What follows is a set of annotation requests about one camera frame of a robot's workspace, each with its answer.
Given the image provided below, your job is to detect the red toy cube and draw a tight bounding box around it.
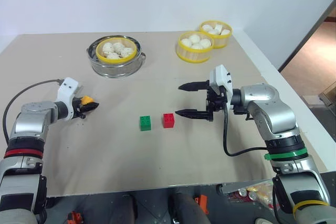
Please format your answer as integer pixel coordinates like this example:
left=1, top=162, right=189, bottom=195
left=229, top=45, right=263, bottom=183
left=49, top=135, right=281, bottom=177
left=162, top=113, right=176, bottom=129

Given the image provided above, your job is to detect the dark rounded shape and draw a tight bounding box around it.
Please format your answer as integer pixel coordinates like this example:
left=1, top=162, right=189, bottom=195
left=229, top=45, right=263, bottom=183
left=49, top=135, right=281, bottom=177
left=171, top=187, right=211, bottom=224

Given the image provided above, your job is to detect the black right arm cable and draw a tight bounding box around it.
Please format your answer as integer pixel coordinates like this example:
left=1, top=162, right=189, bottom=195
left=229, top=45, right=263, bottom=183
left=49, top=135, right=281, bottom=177
left=222, top=100, right=270, bottom=157

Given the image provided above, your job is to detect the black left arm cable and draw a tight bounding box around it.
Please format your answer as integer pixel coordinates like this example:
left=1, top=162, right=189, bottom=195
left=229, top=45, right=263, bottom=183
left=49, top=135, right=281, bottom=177
left=2, top=78, right=65, bottom=146

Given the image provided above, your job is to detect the small orange plastic part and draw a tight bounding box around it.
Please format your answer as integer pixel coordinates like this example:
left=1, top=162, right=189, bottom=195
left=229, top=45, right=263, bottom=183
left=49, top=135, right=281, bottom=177
left=67, top=211, right=83, bottom=221
left=194, top=195, right=210, bottom=215

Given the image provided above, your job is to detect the green toy cube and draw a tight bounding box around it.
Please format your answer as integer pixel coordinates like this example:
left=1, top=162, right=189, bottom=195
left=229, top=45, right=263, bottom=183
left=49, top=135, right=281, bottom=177
left=139, top=115, right=153, bottom=132

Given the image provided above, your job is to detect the yellow steamer basket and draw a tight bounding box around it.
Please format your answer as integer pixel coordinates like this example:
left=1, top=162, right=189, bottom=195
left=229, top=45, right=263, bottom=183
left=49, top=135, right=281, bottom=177
left=94, top=37, right=138, bottom=65
left=176, top=30, right=215, bottom=63
left=198, top=19, right=233, bottom=50

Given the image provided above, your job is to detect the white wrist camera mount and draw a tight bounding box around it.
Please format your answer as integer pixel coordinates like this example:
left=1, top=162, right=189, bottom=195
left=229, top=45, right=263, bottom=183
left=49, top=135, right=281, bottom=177
left=54, top=77, right=80, bottom=121
left=209, top=64, right=235, bottom=111

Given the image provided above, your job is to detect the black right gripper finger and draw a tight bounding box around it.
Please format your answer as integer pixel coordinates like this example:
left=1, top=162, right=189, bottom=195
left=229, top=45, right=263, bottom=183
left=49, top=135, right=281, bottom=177
left=175, top=108, right=215, bottom=122
left=177, top=80, right=211, bottom=92

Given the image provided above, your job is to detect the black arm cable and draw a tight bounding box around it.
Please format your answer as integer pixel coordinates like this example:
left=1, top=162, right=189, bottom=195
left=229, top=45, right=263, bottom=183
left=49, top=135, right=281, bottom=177
left=222, top=100, right=270, bottom=157
left=2, top=78, right=65, bottom=146

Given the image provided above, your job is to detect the round metal steamer pot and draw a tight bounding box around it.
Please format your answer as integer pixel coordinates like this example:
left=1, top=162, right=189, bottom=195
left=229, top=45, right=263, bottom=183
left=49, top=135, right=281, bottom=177
left=86, top=35, right=146, bottom=79

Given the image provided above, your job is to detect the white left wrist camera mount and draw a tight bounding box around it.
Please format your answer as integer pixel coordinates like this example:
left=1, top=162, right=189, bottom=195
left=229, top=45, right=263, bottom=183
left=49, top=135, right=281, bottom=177
left=54, top=77, right=80, bottom=121

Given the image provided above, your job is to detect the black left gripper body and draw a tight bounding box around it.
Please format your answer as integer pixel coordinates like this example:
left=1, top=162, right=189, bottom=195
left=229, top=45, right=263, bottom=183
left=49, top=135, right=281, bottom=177
left=71, top=97, right=87, bottom=120

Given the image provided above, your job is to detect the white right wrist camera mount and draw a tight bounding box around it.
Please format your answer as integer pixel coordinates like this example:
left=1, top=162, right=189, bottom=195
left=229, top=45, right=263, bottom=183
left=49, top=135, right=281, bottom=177
left=209, top=64, right=235, bottom=111

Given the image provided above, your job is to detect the yellow snack bag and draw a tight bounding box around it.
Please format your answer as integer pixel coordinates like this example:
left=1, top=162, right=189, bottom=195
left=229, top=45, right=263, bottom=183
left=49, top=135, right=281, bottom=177
left=247, top=183, right=274, bottom=201

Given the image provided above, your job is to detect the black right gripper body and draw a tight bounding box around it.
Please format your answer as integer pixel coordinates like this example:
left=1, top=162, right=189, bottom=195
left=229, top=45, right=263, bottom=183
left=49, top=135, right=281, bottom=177
left=205, top=79, right=229, bottom=123

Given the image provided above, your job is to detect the grey metal cabinet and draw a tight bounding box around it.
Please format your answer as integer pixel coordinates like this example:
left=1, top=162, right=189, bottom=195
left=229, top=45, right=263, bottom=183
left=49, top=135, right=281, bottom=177
left=318, top=81, right=336, bottom=118

